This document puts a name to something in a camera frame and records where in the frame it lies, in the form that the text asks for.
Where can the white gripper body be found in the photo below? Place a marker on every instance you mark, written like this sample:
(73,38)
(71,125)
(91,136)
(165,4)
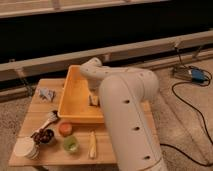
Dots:
(93,86)

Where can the metal window rail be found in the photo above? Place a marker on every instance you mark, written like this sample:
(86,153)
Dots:
(37,66)

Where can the orange cup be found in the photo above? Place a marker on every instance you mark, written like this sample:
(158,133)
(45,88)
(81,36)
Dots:
(65,129)

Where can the blue power box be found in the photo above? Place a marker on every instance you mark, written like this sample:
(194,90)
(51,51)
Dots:
(197,75)

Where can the yellow plastic tray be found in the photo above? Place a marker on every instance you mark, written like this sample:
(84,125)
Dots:
(74,103)

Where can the dark bowl of food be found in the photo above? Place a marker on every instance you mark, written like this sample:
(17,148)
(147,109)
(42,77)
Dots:
(43,136)

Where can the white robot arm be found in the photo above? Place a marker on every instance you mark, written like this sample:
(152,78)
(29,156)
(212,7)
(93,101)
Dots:
(120,91)

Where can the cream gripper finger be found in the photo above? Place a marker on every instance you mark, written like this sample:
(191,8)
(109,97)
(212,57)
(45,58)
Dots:
(93,100)

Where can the green cup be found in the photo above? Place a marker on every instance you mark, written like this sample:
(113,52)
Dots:
(70,144)

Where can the crumpled blue cloth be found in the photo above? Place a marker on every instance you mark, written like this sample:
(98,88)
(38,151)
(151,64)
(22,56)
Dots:
(47,94)

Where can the dish brush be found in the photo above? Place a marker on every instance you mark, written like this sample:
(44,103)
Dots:
(52,117)

